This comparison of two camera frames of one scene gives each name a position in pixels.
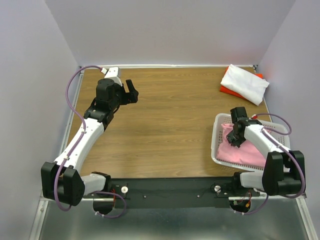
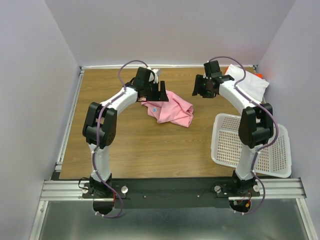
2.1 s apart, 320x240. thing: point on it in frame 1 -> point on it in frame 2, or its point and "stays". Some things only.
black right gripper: x=232 y=141 -> x=199 y=79
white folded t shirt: x=245 y=84 stays
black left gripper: x=130 y=97 -> x=159 y=96
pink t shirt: x=247 y=153 -> x=176 y=110
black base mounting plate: x=173 y=193 stays
